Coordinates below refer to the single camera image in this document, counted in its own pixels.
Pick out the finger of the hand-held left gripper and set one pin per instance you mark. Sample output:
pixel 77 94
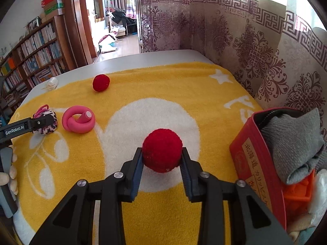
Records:
pixel 38 123

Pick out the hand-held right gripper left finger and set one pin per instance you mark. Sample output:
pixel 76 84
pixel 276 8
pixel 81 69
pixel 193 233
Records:
pixel 136 173

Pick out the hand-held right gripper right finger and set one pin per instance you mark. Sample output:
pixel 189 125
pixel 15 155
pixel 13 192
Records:
pixel 186 176

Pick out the leopard print scrunchie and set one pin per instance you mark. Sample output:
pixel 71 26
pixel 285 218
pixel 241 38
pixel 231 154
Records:
pixel 48 129

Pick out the red pompom ball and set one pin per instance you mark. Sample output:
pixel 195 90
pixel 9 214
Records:
pixel 101 82
pixel 162 148

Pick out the red rectangular box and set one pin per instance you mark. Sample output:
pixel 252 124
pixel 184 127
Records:
pixel 253 163

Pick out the grey knit sock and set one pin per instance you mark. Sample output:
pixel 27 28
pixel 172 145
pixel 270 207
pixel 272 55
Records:
pixel 291 143

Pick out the clear plastic bag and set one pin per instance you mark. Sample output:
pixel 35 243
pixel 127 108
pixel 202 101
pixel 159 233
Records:
pixel 320 196

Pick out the person's left hand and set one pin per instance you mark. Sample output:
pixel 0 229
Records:
pixel 14 173

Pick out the pink foam twist roller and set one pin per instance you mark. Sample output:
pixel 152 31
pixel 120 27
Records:
pixel 69 125

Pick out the wooden bookshelf with books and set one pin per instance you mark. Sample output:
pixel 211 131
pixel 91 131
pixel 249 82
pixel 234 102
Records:
pixel 38 51

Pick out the yellow patterned towel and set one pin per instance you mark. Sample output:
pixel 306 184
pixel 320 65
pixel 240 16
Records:
pixel 178 94

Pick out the framed photo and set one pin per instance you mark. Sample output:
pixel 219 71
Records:
pixel 33 24

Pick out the brown wooden door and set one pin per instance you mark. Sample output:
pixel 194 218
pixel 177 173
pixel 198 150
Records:
pixel 76 30

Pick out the orange plastic toy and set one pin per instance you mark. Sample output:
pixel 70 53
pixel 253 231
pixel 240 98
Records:
pixel 297 194

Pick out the green cardboard box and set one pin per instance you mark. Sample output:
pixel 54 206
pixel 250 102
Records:
pixel 53 9

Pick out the white coat stand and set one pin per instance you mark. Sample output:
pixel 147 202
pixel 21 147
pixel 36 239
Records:
pixel 110 12

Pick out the dark clothing pile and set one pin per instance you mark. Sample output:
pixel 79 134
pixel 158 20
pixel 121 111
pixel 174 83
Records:
pixel 120 17

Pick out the patterned beige curtain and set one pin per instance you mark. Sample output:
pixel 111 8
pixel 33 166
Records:
pixel 230 30

